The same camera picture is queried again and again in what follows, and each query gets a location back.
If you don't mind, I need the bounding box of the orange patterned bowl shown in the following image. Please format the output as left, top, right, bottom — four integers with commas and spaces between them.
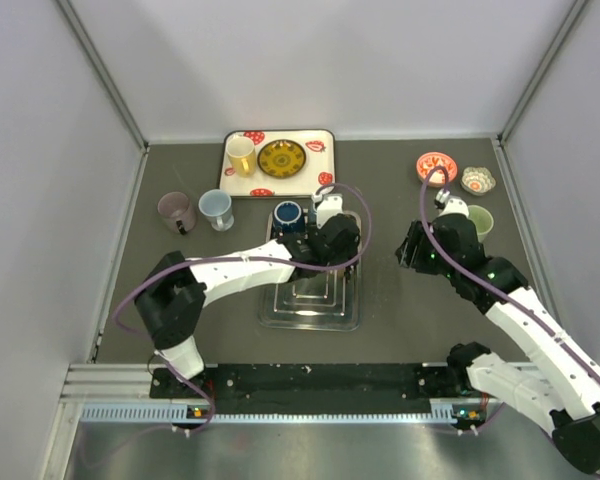
416, 152, 458, 188

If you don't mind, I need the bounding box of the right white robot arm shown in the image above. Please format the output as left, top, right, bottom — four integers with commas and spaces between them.
396, 213, 600, 474

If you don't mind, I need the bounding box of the strawberry pattern white tray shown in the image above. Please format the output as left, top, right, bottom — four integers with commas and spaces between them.
219, 129, 336, 197

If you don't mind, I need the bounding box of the yellow patterned small plate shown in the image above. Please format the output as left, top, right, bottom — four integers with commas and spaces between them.
257, 139, 307, 179

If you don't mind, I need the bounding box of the light green mug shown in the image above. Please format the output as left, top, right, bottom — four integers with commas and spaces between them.
468, 205, 494, 243

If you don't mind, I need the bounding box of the purple mug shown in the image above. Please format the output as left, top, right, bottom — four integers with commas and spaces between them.
157, 191, 197, 235

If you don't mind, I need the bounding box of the yellow mug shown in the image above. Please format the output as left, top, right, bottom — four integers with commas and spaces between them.
225, 135, 256, 177

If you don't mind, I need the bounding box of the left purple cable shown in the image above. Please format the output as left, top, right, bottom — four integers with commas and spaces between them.
112, 183, 374, 436

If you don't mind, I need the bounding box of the grey slotted cable duct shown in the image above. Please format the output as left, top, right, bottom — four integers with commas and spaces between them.
82, 397, 491, 426

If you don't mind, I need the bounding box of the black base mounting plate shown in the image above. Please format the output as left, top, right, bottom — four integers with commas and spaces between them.
149, 362, 486, 416

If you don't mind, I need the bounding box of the dark blue mug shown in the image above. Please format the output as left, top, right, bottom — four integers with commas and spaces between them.
272, 200, 306, 237

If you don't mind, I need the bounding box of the silver metal tray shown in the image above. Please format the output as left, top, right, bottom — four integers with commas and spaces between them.
259, 212, 361, 332

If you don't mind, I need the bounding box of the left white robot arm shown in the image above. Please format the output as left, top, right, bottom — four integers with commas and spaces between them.
134, 213, 360, 397

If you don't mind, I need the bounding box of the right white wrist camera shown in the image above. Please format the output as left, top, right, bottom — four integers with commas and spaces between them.
434, 189, 469, 218

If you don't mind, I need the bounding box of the small flower-shaped bowl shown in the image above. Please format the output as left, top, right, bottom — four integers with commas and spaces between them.
461, 167, 497, 196

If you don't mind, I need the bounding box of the light blue mug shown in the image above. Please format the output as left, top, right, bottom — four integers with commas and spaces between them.
198, 189, 235, 232

